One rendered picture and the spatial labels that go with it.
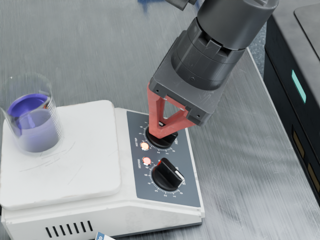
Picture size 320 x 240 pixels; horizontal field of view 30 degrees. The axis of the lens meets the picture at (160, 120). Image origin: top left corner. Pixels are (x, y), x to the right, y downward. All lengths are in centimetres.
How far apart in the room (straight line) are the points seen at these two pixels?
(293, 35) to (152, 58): 66
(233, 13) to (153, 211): 21
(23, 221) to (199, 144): 23
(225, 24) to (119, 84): 29
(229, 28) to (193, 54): 5
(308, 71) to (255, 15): 83
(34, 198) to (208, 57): 21
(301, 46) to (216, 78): 84
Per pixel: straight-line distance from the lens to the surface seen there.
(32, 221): 60
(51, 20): 91
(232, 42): 54
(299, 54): 138
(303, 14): 148
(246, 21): 52
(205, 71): 56
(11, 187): 60
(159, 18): 87
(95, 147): 61
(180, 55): 57
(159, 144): 64
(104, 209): 59
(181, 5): 53
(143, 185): 60
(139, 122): 66
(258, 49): 192
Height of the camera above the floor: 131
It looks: 49 degrees down
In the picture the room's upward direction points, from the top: 8 degrees counter-clockwise
